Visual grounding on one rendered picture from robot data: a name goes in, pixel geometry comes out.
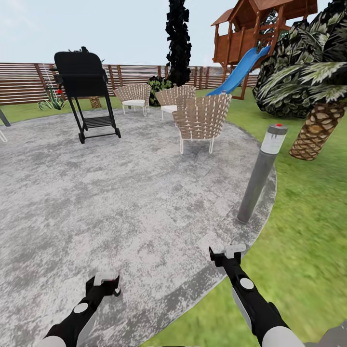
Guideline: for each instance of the pesticide atomizer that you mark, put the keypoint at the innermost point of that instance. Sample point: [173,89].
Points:
[117,292]

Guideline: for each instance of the charcoal grill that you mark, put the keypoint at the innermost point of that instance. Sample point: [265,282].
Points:
[82,75]

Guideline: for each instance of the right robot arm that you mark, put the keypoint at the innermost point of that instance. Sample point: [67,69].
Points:
[262,317]

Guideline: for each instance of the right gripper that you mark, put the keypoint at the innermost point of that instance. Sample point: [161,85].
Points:
[221,260]

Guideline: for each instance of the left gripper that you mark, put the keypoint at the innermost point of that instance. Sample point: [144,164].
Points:
[105,289]

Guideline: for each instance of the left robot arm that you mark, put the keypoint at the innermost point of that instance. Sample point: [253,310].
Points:
[74,329]

